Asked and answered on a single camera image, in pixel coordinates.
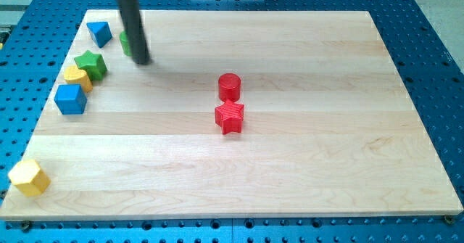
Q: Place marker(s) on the green cylinder block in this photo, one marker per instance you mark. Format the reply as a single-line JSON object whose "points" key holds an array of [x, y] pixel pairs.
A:
{"points": [[125, 44]]}

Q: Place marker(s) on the red star block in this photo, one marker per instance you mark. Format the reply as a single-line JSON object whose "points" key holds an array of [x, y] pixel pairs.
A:
{"points": [[229, 116]]}

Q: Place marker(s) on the light wooden board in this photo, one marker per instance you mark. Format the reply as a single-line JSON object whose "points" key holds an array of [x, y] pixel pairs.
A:
{"points": [[329, 128]]}

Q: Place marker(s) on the red cylinder block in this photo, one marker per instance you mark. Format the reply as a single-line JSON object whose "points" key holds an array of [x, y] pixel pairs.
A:
{"points": [[229, 86]]}

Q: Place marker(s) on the green star block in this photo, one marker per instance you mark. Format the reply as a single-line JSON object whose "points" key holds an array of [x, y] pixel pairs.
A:
{"points": [[93, 64]]}

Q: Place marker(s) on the blue triangle block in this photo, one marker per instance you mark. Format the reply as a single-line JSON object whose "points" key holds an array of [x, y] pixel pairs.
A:
{"points": [[100, 33]]}

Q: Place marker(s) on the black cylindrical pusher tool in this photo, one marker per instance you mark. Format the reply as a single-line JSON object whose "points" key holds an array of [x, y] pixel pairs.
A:
{"points": [[131, 18]]}

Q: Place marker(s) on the blue cube block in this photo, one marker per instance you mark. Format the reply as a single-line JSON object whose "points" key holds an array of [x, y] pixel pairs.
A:
{"points": [[70, 99]]}

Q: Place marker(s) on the yellow heart block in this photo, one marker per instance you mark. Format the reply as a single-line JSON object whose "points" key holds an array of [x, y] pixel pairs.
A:
{"points": [[74, 75]]}

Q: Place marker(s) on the blue perforated table plate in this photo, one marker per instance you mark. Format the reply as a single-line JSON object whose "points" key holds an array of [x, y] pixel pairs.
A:
{"points": [[37, 48]]}

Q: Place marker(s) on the yellow hexagon block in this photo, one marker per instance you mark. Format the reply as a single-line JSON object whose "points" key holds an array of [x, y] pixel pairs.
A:
{"points": [[29, 178]]}

